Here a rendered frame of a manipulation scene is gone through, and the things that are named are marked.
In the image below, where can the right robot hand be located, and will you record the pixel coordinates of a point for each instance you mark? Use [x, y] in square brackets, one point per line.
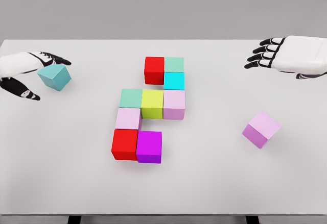
[299, 54]

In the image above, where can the mint green cube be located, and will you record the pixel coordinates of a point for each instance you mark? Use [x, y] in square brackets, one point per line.
[174, 64]
[130, 98]

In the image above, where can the yellow-green cube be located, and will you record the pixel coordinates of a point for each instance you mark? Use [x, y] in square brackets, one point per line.
[152, 104]

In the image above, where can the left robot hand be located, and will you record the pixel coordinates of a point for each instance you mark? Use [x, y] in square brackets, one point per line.
[18, 63]

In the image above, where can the light pink cube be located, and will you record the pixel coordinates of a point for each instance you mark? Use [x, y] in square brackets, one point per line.
[261, 129]
[174, 104]
[127, 118]

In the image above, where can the teal cube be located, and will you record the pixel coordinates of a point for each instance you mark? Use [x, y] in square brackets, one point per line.
[54, 77]

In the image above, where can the magenta cube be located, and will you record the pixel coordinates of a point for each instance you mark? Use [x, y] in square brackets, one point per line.
[149, 147]

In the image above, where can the cyan cube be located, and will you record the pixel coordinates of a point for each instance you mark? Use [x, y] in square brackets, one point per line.
[174, 81]

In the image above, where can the red cube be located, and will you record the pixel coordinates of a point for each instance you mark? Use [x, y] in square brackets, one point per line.
[154, 70]
[124, 144]

